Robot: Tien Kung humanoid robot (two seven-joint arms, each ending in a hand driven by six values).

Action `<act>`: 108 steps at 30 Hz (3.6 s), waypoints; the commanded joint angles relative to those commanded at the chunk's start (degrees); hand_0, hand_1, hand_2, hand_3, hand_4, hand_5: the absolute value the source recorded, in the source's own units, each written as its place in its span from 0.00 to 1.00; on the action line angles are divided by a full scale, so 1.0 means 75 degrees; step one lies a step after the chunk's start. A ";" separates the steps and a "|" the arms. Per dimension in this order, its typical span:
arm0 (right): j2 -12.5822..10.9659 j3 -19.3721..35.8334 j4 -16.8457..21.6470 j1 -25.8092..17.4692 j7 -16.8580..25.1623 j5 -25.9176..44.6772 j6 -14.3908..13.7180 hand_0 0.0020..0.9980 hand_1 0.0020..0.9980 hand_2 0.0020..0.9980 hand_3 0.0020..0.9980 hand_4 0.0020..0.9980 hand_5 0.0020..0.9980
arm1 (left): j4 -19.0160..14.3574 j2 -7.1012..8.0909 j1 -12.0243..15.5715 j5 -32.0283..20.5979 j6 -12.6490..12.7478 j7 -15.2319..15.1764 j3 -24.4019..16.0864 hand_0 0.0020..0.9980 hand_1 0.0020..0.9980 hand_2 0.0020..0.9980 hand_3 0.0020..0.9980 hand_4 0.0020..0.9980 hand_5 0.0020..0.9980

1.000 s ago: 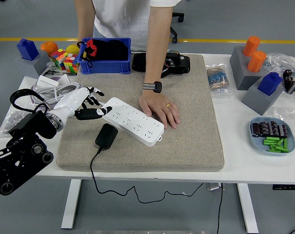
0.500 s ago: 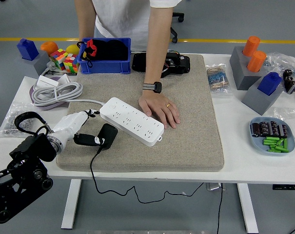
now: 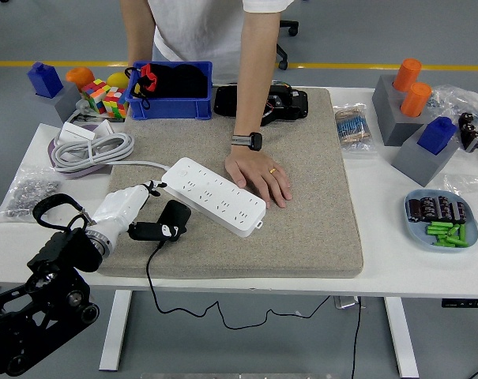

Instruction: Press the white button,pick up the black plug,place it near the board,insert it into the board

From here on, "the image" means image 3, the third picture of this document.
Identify person's left hand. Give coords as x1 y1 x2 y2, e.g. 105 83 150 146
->
224 148 294 209

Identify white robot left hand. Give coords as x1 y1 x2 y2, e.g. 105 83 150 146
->
90 179 186 248

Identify white power strip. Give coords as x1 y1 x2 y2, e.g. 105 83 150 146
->
160 156 268 238

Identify black plug adapter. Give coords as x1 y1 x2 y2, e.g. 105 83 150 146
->
159 199 192 242

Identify thin black plug cord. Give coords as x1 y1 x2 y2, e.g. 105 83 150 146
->
145 240 333 329

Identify black and grey wristwatch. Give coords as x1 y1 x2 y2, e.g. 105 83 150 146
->
230 132 264 152

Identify grey-brown mat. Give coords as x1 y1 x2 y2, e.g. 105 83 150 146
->
90 87 364 280

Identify black electronic module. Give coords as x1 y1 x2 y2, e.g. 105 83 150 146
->
213 81 310 127

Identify white cardboard box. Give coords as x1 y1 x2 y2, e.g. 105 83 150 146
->
59 121 96 144

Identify clear bag of metal nuts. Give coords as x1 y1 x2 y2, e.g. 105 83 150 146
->
0 167 64 224

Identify clear bag of resistors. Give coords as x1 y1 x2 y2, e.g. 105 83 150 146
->
332 103 378 155

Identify colourful puzzle cube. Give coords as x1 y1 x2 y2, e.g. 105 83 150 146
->
102 87 130 119
81 78 110 114

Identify blue plastic bin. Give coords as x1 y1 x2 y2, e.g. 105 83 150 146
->
126 60 214 121

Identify black pouch with red trim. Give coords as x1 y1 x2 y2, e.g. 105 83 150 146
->
124 62 209 110

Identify white table leg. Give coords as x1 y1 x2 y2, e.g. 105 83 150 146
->
99 290 134 372
383 296 420 379

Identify yellow ball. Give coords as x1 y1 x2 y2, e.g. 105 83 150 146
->
107 70 130 88

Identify orange ball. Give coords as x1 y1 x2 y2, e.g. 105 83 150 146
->
65 66 96 92

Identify large grey block holder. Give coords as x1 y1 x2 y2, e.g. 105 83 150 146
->
371 74 433 147

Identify black office chair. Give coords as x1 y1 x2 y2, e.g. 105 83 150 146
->
276 19 299 71

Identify blue block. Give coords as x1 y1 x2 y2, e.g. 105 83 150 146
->
27 62 64 99
416 116 457 156

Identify black capacitor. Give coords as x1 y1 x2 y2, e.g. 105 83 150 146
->
407 198 423 223
451 201 468 224
420 196 439 220
435 196 453 220

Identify orange cylinder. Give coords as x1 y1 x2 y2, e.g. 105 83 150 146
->
392 58 423 92
399 81 432 118

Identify light blue plate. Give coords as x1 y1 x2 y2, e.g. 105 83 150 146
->
404 188 478 253

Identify clear bag of screws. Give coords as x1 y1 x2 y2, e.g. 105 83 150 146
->
426 84 478 119

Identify clear plastic bag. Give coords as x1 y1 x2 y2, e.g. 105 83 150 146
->
443 173 478 230

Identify bag of black capacitors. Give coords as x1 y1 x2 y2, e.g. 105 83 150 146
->
457 111 478 153

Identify black table control panel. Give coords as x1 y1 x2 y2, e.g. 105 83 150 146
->
441 298 478 309

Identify coiled white power cable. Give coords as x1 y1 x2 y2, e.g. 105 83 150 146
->
51 132 171 174

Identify metal bracket under table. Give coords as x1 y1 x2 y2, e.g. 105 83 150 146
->
333 295 367 310

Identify black hanging cable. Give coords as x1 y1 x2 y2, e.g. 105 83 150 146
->
351 296 362 379

